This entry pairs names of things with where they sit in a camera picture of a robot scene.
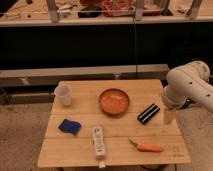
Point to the red items on shelf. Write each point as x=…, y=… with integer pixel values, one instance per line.
x=117, y=8

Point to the wooden table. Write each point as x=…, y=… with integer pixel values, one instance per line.
x=61, y=149

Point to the blue sponge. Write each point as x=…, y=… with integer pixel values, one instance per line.
x=68, y=126

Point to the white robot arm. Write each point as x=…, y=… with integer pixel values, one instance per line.
x=189, y=81

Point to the clear plastic cup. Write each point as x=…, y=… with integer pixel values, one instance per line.
x=63, y=93

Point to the black white striped box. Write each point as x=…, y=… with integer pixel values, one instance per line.
x=148, y=113

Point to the white remote controller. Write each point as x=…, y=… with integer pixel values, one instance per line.
x=98, y=142

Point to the grey metal bench rail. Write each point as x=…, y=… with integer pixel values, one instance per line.
x=52, y=76

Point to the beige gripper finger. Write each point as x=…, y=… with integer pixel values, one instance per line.
x=169, y=116

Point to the orange toy carrot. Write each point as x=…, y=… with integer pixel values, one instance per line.
x=146, y=147

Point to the orange ceramic bowl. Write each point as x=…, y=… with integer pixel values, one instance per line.
x=114, y=101

